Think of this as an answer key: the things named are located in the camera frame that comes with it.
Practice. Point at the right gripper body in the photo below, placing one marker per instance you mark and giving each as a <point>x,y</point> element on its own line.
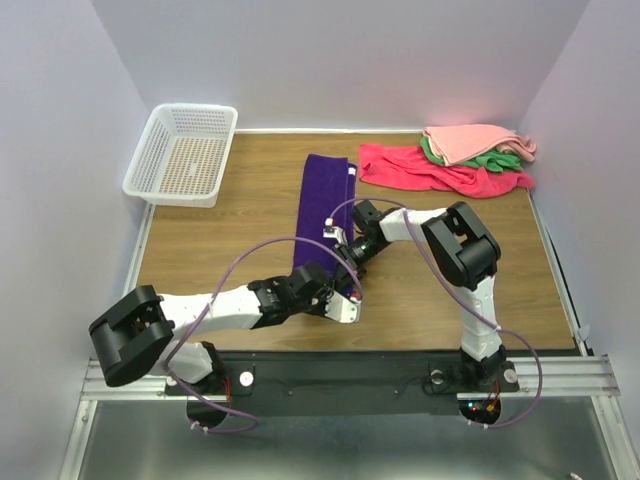
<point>353,257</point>

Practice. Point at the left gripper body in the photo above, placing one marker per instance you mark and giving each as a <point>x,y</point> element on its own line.
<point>316,304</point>

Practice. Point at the purple towel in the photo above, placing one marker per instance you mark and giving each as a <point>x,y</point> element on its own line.
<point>326,183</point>

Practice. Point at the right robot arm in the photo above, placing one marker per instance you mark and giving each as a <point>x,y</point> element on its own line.
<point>462,254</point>

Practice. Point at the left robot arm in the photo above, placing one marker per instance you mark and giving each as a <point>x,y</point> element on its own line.
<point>144,332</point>

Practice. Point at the hot pink towel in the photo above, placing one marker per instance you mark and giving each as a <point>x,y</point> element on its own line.
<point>408,168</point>

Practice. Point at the salmon pink towel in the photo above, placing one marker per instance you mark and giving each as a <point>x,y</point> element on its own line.
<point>461,143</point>

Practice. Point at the green towel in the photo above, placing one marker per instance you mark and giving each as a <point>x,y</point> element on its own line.
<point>492,160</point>

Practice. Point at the white plastic basket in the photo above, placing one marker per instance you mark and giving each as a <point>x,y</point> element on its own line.
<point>181,156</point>

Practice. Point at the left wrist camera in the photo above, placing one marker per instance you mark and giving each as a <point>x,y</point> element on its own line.
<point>344,310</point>

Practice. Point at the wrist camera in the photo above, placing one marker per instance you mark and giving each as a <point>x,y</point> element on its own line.
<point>344,310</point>
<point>334,232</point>

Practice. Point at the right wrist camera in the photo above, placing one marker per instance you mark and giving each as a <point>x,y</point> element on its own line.
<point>334,232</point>

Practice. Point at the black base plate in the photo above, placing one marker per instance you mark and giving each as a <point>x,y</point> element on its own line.
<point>316,383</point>

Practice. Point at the aluminium frame rail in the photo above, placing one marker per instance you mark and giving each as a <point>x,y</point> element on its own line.
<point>562,377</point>

